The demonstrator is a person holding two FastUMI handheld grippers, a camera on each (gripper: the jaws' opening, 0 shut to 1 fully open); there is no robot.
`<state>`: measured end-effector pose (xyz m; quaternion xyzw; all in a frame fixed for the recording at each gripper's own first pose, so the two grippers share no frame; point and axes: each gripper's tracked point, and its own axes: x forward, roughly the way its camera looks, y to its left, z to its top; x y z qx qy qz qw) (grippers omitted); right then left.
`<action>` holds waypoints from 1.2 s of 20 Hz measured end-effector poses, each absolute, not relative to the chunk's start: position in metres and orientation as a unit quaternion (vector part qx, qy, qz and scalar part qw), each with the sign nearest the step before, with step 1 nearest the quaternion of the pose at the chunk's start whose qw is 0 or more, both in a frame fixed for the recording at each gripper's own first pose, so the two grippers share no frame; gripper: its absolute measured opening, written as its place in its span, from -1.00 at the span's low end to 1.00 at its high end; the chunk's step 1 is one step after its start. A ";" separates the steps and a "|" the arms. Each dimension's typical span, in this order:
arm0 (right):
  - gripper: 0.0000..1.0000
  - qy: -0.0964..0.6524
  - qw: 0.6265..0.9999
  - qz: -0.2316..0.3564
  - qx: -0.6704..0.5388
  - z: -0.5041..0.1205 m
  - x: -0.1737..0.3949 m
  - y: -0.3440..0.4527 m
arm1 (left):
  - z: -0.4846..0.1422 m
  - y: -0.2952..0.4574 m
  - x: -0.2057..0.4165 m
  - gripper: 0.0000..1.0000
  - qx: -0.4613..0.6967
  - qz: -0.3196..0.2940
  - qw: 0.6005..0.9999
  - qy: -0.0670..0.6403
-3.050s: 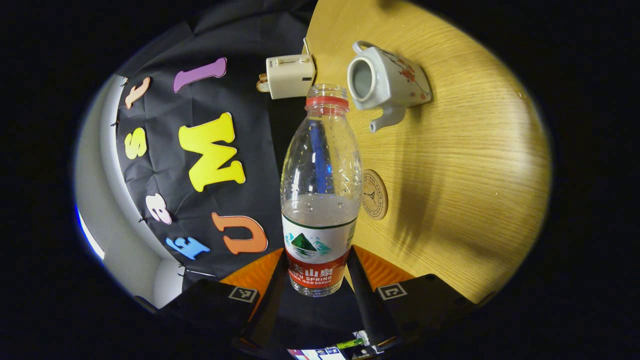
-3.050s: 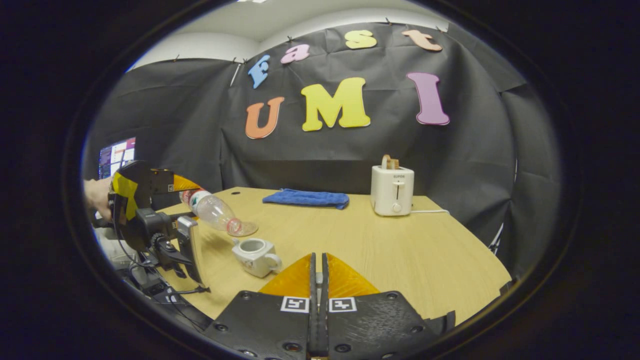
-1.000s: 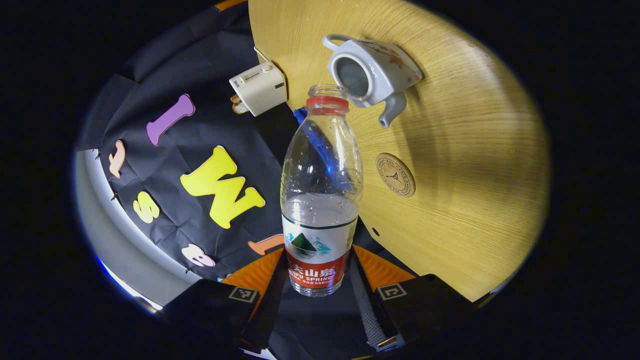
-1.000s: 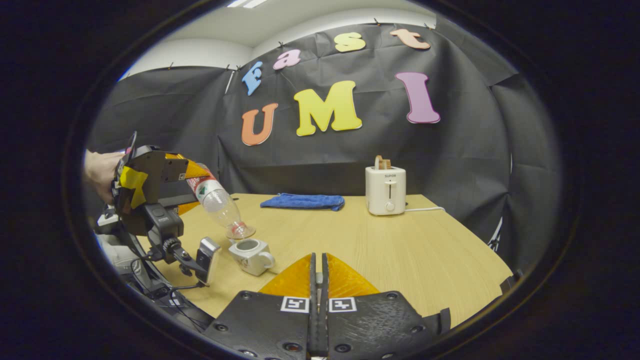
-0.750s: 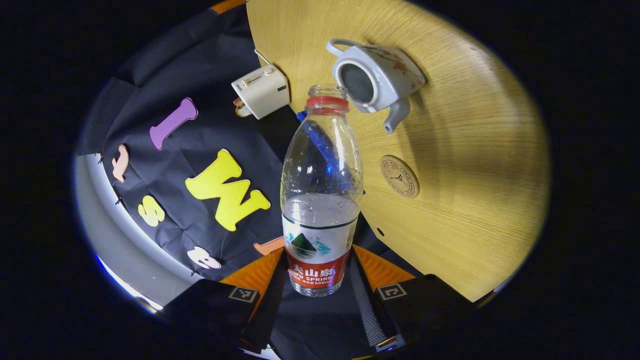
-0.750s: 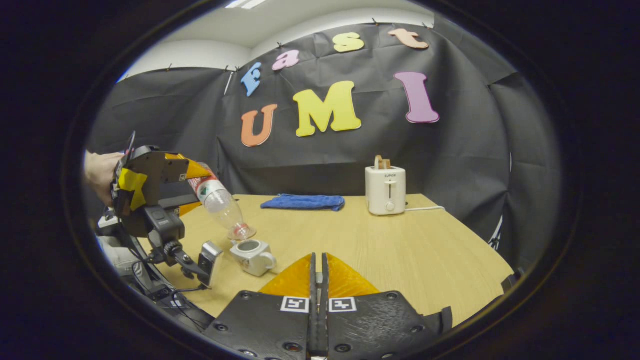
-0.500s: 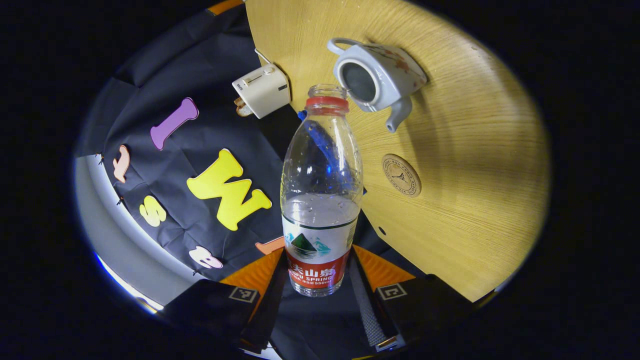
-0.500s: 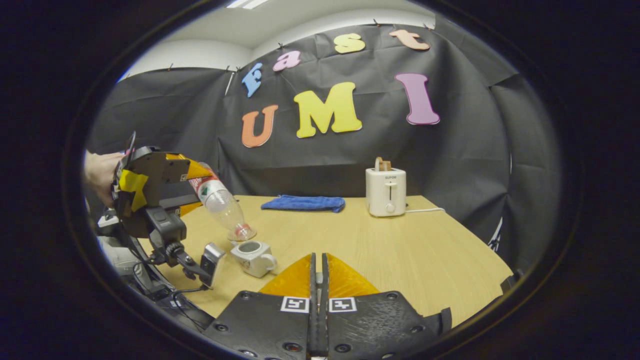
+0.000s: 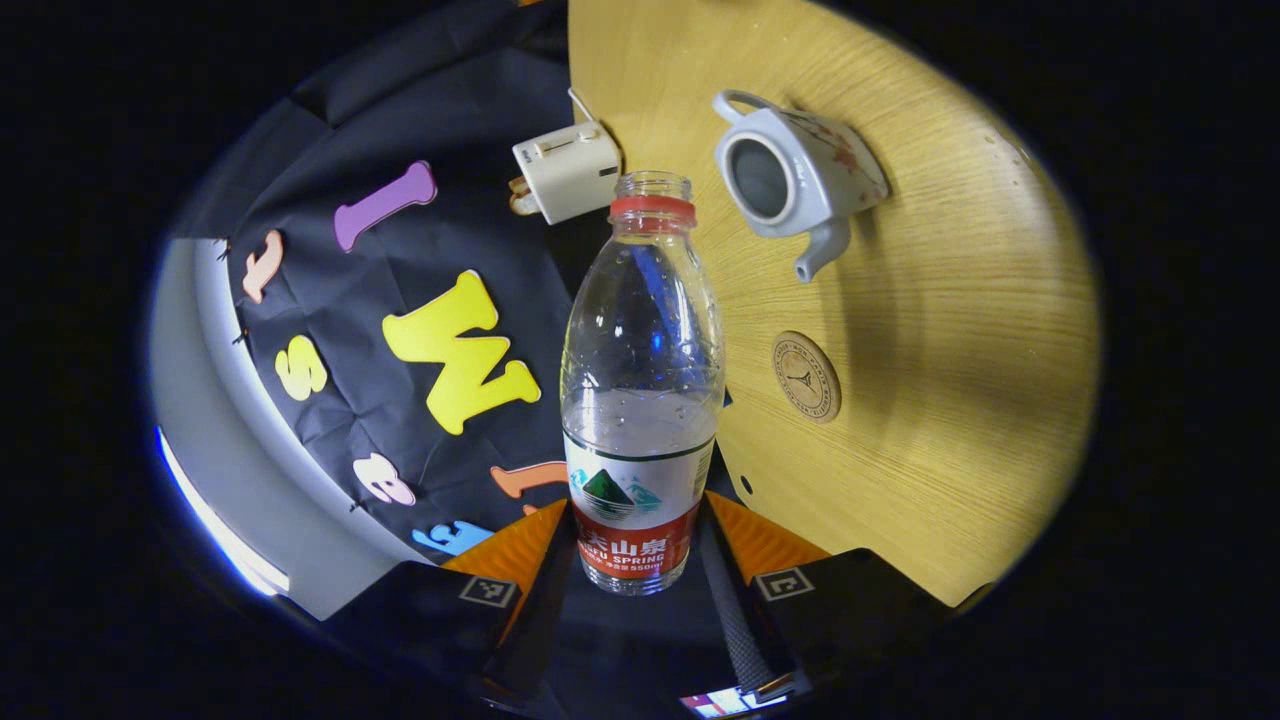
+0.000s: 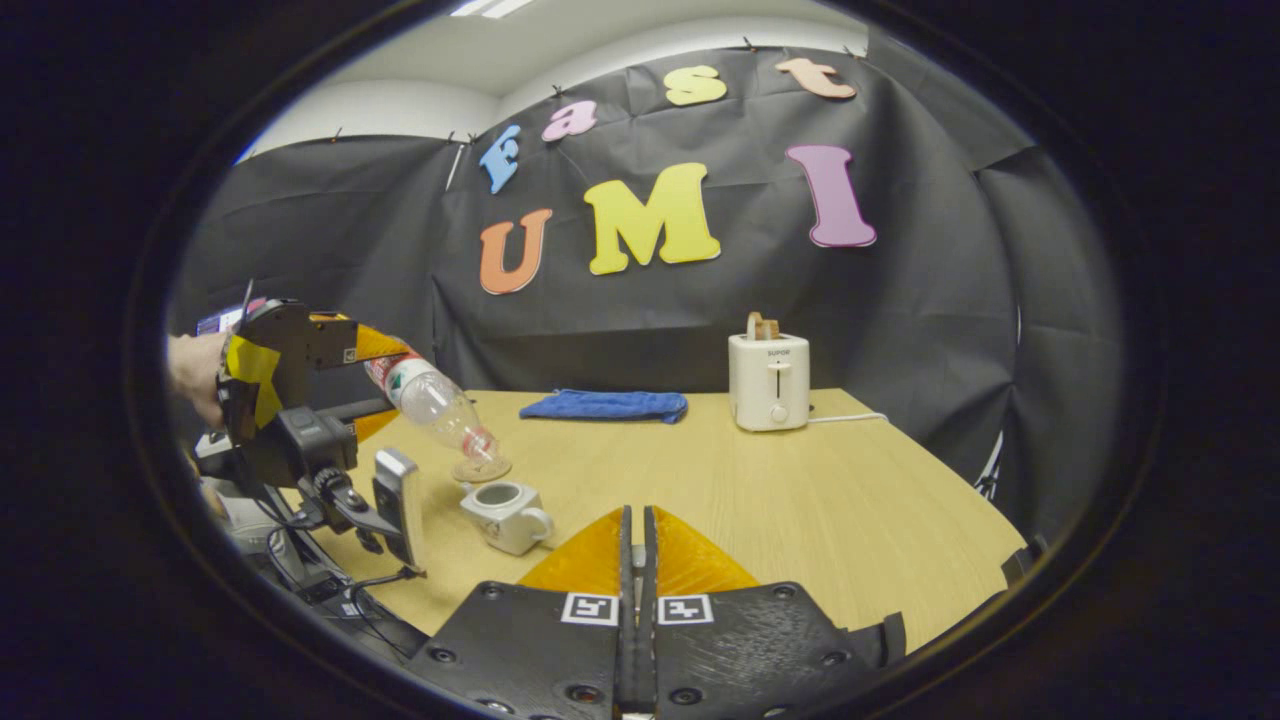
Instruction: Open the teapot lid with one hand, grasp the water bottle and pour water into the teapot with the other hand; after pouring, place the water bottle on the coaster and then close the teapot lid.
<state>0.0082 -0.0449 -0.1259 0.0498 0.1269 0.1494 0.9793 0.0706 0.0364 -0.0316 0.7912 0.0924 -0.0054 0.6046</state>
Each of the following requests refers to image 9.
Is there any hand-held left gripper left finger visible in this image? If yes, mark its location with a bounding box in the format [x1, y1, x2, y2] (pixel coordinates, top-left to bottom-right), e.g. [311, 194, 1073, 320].
[325, 498, 579, 706]

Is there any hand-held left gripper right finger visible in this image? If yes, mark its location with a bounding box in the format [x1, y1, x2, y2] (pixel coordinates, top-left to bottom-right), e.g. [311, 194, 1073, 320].
[698, 490, 956, 701]

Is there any clear plastic water bottle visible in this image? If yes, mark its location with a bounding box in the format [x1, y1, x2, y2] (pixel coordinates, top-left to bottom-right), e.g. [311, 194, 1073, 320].
[560, 170, 726, 598]

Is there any round wooden coaster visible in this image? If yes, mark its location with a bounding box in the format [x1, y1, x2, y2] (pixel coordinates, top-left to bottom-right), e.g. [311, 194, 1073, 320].
[771, 331, 842, 424]

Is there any white teacup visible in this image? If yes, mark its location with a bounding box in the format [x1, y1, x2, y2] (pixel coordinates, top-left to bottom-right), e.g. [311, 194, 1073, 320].
[712, 90, 891, 284]

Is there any black backdrop cloth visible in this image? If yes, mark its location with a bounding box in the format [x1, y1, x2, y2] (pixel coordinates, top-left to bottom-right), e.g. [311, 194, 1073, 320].
[165, 0, 746, 566]

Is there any white toaster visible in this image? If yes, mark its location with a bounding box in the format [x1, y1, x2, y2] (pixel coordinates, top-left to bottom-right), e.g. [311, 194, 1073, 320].
[512, 120, 623, 226]

